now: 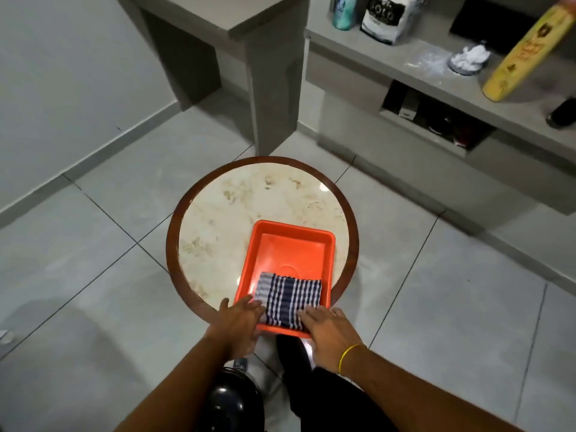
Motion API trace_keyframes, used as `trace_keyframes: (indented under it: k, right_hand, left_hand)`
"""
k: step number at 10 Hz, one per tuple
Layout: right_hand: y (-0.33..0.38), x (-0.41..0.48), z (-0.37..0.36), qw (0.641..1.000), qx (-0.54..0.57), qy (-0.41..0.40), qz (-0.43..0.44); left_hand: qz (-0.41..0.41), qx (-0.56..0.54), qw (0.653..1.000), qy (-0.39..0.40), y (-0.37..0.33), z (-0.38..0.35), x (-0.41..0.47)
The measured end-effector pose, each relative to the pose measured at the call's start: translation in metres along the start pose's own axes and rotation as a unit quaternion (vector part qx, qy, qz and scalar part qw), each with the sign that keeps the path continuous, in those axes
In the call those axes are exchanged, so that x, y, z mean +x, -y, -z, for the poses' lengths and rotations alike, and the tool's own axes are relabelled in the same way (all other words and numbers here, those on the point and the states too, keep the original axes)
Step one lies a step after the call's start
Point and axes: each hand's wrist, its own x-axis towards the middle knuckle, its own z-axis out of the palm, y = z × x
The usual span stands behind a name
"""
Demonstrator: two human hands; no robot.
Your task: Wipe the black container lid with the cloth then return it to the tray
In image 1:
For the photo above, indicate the person's right forearm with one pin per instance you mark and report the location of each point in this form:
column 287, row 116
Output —
column 418, row 395

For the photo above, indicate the person's left little finger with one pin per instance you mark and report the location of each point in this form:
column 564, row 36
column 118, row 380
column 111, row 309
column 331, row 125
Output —
column 224, row 305

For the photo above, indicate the black glossy round object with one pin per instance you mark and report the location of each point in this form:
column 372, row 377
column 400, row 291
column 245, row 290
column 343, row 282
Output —
column 231, row 402

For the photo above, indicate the dish of white powder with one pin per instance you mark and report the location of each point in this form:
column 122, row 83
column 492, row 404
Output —
column 470, row 60

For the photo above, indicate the white and black bag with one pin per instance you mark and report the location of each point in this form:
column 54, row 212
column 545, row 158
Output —
column 389, row 17

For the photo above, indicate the grey desk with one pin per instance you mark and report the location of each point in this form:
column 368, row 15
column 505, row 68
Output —
column 265, row 49

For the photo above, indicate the person's left hand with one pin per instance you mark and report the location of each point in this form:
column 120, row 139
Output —
column 236, row 326

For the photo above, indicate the orange plastic tray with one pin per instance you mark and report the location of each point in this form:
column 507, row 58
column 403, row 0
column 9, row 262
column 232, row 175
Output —
column 288, row 249

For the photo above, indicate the person's left forearm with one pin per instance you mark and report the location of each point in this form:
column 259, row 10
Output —
column 184, row 386

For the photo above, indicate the round marble table wooden rim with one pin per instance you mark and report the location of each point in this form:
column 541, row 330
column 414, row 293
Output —
column 225, row 211

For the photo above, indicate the yellow wristband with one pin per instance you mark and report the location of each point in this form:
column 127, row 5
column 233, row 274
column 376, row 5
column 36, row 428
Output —
column 347, row 355

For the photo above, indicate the grey shelf unit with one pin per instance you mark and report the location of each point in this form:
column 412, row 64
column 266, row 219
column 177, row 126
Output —
column 405, row 143

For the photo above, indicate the person's right fingers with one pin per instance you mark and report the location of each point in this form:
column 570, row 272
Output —
column 315, row 313

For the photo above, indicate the teal bottle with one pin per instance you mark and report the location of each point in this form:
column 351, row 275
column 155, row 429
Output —
column 344, row 13

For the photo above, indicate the person's right hand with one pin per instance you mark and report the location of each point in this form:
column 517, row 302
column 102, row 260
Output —
column 330, row 337

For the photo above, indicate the black flat mat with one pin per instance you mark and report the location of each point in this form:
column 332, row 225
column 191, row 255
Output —
column 490, row 24

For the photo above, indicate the blue white checkered cloth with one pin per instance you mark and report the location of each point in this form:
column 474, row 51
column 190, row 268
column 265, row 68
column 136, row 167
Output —
column 288, row 299

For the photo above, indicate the black box with white label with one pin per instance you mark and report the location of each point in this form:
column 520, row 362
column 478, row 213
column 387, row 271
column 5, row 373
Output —
column 407, row 105

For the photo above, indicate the person's black trousers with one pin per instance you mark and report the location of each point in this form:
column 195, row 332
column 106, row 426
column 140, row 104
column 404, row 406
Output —
column 324, row 400

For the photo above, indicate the yellow spray can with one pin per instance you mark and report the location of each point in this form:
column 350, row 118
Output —
column 524, row 53

